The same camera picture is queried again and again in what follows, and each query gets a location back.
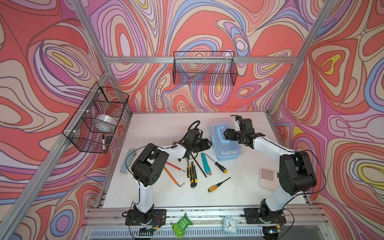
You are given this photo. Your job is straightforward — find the pink calculator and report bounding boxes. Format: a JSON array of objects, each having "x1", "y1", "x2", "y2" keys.
[{"x1": 259, "y1": 168, "x2": 280, "y2": 191}]

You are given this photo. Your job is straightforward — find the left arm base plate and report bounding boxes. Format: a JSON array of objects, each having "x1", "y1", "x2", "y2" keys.
[{"x1": 125, "y1": 209, "x2": 167, "y2": 226}]

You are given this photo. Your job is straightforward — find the black wire basket wall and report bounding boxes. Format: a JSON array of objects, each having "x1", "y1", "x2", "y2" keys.
[
  {"x1": 63, "y1": 83, "x2": 130, "y2": 154},
  {"x1": 173, "y1": 50, "x2": 238, "y2": 86}
]

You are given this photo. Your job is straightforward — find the light blue plastic tool box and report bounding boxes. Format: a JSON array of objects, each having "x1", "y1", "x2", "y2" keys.
[{"x1": 209, "y1": 118, "x2": 242, "y2": 162}]

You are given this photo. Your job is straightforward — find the grey tape roll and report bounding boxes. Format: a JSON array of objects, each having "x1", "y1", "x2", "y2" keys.
[{"x1": 96, "y1": 114, "x2": 118, "y2": 126}]

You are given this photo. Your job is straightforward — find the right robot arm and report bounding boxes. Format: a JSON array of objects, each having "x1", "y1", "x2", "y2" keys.
[{"x1": 224, "y1": 115, "x2": 317, "y2": 223}]

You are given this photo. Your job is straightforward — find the grey blue stapler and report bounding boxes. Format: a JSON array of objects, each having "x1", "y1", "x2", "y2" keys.
[{"x1": 120, "y1": 149, "x2": 137, "y2": 174}]

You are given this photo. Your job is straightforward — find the teal utility knife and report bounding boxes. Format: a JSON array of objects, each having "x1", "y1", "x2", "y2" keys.
[{"x1": 201, "y1": 153, "x2": 212, "y2": 176}]

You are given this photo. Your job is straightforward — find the black wire basket left wall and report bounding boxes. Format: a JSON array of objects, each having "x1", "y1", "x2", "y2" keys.
[{"x1": 63, "y1": 83, "x2": 130, "y2": 154}]

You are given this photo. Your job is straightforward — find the small yellow handle screwdriver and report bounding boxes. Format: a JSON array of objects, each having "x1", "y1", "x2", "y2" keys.
[{"x1": 208, "y1": 177, "x2": 231, "y2": 193}]

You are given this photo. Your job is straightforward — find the black wire basket back wall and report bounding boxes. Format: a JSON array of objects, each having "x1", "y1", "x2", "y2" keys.
[{"x1": 173, "y1": 50, "x2": 238, "y2": 86}]

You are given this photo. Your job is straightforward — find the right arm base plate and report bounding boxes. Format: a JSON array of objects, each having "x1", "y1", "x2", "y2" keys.
[{"x1": 243, "y1": 207, "x2": 287, "y2": 226}]

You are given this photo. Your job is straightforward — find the orange hex key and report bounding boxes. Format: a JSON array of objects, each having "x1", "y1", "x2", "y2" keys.
[{"x1": 164, "y1": 167, "x2": 186, "y2": 188}]

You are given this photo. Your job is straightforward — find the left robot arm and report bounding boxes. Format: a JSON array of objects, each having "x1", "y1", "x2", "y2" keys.
[{"x1": 131, "y1": 128, "x2": 213, "y2": 214}]

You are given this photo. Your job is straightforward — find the screwdriver black orange handle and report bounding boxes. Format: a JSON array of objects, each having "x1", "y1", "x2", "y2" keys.
[{"x1": 206, "y1": 154, "x2": 228, "y2": 174}]

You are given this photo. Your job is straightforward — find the small teal alarm clock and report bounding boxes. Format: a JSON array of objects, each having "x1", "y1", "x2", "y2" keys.
[{"x1": 223, "y1": 217, "x2": 237, "y2": 234}]

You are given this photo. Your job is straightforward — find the red hex key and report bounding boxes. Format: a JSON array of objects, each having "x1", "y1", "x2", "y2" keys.
[{"x1": 166, "y1": 162, "x2": 186, "y2": 173}]

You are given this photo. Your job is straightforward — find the black hex key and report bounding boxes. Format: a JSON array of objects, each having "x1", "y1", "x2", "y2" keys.
[{"x1": 191, "y1": 155, "x2": 207, "y2": 178}]

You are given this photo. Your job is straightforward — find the large yellow black utility knife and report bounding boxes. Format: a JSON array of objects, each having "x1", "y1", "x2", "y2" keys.
[{"x1": 190, "y1": 162, "x2": 197, "y2": 188}]

